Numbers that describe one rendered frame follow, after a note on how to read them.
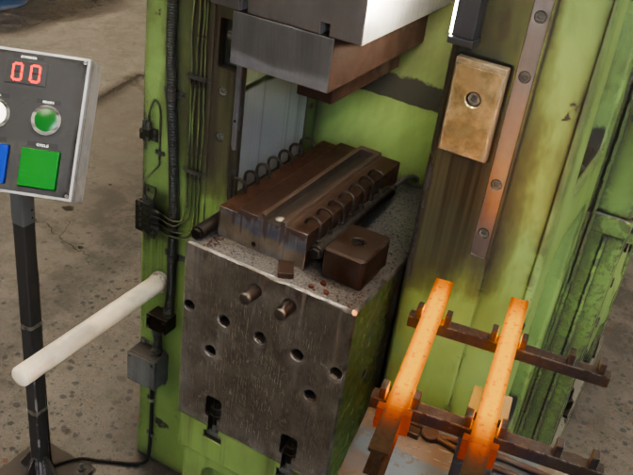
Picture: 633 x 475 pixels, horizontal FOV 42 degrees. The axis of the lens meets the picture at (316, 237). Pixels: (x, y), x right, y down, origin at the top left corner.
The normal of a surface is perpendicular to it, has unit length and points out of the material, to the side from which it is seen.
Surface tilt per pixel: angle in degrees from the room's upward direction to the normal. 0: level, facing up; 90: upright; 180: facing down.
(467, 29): 90
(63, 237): 0
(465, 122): 90
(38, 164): 60
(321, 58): 90
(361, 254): 0
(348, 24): 90
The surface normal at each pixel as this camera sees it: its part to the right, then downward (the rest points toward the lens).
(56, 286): 0.12, -0.85
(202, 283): -0.49, 0.39
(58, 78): 0.00, 0.01
